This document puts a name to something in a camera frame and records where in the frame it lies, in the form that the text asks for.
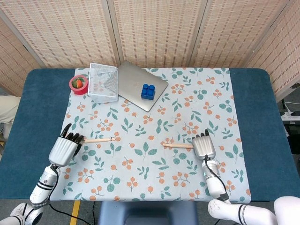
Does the wooden stick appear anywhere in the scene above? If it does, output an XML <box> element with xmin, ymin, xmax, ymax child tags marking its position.
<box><xmin>163</xmin><ymin>142</ymin><xmax>195</xmax><ymax>149</ymax></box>
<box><xmin>82</xmin><ymin>137</ymin><xmax>116</xmax><ymax>143</ymax></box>

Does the white power strip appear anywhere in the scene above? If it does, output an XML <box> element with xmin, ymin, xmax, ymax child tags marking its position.
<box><xmin>280</xmin><ymin>111</ymin><xmax>300</xmax><ymax>121</ymax></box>

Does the silver closed laptop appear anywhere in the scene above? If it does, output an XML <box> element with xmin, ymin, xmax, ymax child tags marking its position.
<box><xmin>117</xmin><ymin>61</ymin><xmax>169</xmax><ymax>112</ymax></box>

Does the beige cloth bundle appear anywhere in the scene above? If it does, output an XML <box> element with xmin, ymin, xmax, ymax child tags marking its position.
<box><xmin>0</xmin><ymin>95</ymin><xmax>22</xmax><ymax>124</ymax></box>

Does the floral print tablecloth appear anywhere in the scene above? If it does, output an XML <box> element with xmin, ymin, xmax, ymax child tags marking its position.
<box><xmin>44</xmin><ymin>67</ymin><xmax>252</xmax><ymax>203</ymax></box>

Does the blue toy building block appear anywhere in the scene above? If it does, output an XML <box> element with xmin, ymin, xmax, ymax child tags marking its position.
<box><xmin>141</xmin><ymin>83</ymin><xmax>157</xmax><ymax>101</ymax></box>

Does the woven folding screen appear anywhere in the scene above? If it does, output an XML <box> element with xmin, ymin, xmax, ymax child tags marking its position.
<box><xmin>0</xmin><ymin>0</ymin><xmax>300</xmax><ymax>102</ymax></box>

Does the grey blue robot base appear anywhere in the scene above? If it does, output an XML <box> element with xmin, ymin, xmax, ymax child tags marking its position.
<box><xmin>97</xmin><ymin>201</ymin><xmax>199</xmax><ymax>225</ymax></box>

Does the white wire mesh basket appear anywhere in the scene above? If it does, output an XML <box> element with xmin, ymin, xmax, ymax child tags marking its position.
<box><xmin>88</xmin><ymin>62</ymin><xmax>119</xmax><ymax>104</ymax></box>

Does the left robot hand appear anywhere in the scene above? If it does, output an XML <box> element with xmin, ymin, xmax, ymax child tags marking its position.
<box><xmin>48</xmin><ymin>123</ymin><xmax>85</xmax><ymax>167</ymax></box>

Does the blue table mat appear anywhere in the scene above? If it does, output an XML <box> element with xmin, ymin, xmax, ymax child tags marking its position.
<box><xmin>0</xmin><ymin>68</ymin><xmax>300</xmax><ymax>202</ymax></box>

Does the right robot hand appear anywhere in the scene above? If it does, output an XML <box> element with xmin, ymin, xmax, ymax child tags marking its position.
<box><xmin>192</xmin><ymin>129</ymin><xmax>217</xmax><ymax>161</ymax></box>

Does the red tape roll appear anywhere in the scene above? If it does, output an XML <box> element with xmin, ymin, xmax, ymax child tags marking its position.
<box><xmin>69</xmin><ymin>75</ymin><xmax>89</xmax><ymax>95</ymax></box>

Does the black cable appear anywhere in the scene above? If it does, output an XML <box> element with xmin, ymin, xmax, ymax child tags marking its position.
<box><xmin>81</xmin><ymin>201</ymin><xmax>99</xmax><ymax>225</ymax></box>

